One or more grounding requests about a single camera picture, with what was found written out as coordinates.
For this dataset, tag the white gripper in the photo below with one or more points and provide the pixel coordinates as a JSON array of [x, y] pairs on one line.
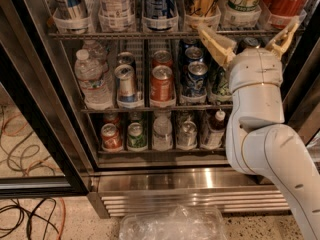
[[256, 68]]

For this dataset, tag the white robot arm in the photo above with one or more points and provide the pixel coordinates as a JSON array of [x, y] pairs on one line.
[[258, 142]]

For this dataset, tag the rear brown soda can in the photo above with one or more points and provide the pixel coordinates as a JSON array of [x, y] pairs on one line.
[[248, 42]]

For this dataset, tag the front green soda can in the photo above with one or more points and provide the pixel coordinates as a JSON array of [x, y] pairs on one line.
[[221, 84]]

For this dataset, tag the green soda can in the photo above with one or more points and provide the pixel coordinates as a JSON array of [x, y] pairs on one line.
[[135, 136], [221, 84]]

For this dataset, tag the red coca-cola can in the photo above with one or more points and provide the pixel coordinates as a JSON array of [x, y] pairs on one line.
[[281, 11]]

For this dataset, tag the middle blue pepsi can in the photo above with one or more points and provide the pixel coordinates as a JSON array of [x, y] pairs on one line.
[[193, 54]]

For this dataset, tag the blue pepsi can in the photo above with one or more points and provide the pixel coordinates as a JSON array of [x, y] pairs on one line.
[[195, 79], [193, 54], [186, 43]]

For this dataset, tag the front blue pepsi can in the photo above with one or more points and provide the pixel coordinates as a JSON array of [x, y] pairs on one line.
[[195, 79]]

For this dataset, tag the rear blue pepsi can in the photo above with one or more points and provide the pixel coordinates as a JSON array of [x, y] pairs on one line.
[[186, 43]]

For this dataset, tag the gold tall can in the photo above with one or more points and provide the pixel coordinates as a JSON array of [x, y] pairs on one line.
[[199, 11]]

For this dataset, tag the rear orange soda can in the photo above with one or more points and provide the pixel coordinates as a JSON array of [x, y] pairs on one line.
[[162, 57]]

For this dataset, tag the orange soda can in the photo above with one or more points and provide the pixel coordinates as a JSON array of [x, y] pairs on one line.
[[162, 57], [161, 83]]

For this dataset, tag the front orange soda can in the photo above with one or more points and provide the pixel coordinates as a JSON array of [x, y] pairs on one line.
[[161, 83]]

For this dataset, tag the bottom silver can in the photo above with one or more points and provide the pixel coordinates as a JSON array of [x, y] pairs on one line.
[[187, 135]]

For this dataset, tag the stainless steel display fridge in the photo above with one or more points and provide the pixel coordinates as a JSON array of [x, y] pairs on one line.
[[127, 181]]

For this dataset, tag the rear silver can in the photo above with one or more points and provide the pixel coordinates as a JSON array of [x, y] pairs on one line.
[[126, 58]]

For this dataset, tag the white labelled tall can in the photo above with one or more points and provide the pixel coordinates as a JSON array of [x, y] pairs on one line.
[[119, 13]]

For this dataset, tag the bottom green soda can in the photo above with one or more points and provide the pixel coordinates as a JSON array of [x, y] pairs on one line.
[[135, 136]]

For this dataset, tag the bottom red soda can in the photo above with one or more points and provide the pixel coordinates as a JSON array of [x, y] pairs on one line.
[[111, 138]]

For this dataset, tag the open glass fridge door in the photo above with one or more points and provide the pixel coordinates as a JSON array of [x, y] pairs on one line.
[[37, 75]]

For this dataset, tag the bottom brown drink bottle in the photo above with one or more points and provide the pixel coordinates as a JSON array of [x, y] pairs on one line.
[[213, 128]]

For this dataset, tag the bottom small water bottle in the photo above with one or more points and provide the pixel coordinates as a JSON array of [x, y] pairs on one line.
[[162, 134]]

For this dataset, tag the rear clear water bottle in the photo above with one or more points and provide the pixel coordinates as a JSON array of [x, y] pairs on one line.
[[97, 51]]

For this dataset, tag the clear water bottle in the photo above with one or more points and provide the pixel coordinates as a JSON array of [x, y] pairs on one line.
[[92, 82], [97, 51]]

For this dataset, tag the front clear water bottle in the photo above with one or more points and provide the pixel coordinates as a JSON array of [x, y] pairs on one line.
[[92, 82]]

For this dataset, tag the clear plastic bin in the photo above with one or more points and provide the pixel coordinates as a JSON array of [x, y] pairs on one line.
[[180, 223]]

